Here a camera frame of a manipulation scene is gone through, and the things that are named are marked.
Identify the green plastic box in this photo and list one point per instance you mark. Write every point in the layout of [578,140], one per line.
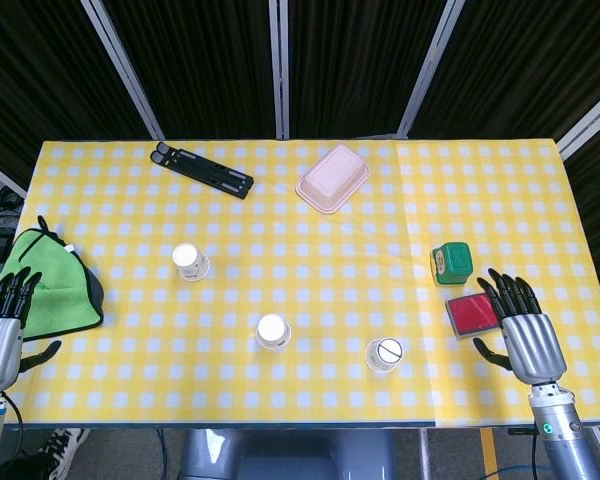
[455,260]

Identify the black white sneaker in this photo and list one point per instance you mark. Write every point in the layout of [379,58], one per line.
[62,450]

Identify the plain-bottom floral paper cup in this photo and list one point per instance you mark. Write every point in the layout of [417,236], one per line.
[185,256]
[271,327]

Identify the black folding stand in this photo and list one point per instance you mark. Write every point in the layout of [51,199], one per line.
[205,172]

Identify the paper cup with line mark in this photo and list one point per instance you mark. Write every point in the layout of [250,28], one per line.
[387,352]

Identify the green black cloth bag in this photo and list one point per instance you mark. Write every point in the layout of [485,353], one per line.
[55,280]

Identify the grey metal table leg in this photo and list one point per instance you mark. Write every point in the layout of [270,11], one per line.
[425,452]

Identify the yellow white checkered tablecloth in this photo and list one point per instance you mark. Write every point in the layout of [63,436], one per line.
[300,240]

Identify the red ink pad case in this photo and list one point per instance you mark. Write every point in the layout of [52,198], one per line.
[472,315]

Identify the black table control panel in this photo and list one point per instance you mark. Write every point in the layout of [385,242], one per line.
[521,430]

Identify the pink plastic food container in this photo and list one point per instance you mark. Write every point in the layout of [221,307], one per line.
[332,175]

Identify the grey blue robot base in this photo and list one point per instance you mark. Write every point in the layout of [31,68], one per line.
[290,455]

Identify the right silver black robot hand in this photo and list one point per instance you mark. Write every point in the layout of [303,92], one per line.
[532,345]

